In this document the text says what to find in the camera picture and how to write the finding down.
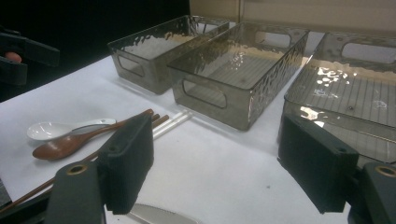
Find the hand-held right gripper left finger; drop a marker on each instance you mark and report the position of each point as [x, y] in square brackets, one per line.
[127, 168]

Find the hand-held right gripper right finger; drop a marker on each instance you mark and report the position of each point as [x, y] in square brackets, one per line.
[314, 161]

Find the brown wooden chopstick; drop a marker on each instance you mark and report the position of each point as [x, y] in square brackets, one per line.
[162, 120]
[31, 193]

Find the white chopstick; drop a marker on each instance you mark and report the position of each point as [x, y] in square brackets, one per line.
[178, 124]
[174, 119]

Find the brown wooden spoon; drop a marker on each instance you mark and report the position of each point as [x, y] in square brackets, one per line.
[59, 147]

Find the white ceramic spoon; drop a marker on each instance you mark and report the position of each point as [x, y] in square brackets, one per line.
[46, 130]

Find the clear grey plastic bin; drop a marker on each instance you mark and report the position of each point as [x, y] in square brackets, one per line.
[351, 90]
[236, 102]
[146, 70]

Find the black curtain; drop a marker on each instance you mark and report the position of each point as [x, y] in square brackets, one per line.
[93, 25]

